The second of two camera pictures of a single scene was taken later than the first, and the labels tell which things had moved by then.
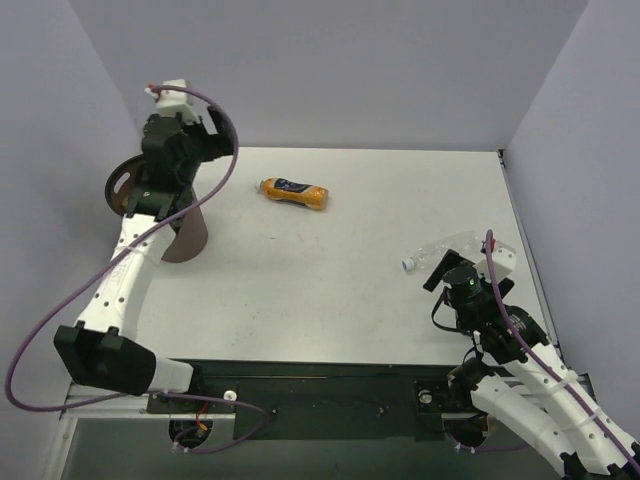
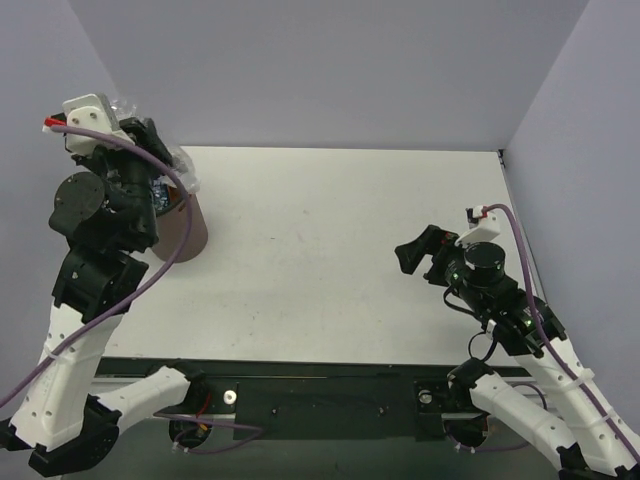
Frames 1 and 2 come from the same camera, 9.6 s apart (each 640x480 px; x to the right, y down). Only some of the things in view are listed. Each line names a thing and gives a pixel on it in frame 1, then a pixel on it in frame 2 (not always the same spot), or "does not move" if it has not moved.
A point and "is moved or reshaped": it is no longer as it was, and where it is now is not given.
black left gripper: (201, 133) -> (145, 138)
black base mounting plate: (398, 400) does not move
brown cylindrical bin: (190, 240) does not move
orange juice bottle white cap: (308, 195) is moved or reshaped
